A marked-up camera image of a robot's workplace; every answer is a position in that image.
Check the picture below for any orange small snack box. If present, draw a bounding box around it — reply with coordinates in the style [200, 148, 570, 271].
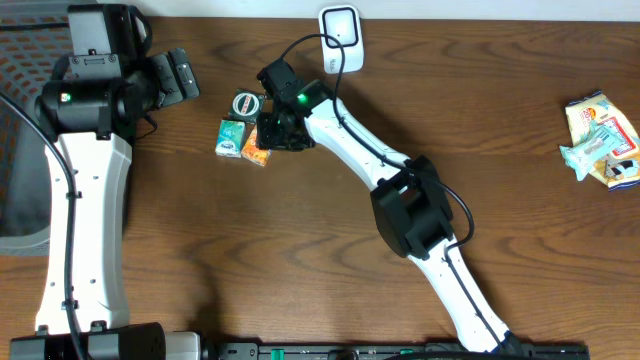
[241, 127, 272, 167]

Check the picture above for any dark green round-label packet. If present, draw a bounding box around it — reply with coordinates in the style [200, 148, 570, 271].
[228, 89, 265, 124]

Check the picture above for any teal white small box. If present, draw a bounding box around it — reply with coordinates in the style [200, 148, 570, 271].
[215, 120, 246, 158]

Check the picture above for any teal snack packet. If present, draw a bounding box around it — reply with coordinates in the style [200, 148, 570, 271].
[559, 121, 624, 181]

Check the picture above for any yellow wet wipes pack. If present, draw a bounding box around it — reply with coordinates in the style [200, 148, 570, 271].
[560, 91, 639, 191]

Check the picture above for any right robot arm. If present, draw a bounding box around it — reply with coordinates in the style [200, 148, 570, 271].
[257, 59, 522, 355]

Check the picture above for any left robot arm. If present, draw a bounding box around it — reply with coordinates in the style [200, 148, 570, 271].
[10, 4, 214, 360]

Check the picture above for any white barcode scanner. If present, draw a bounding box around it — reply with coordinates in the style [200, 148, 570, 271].
[318, 5, 365, 74]

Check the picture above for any left black cable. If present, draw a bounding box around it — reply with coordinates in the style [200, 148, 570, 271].
[0, 92, 86, 360]

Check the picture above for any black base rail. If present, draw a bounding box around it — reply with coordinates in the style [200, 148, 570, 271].
[198, 342, 591, 360]

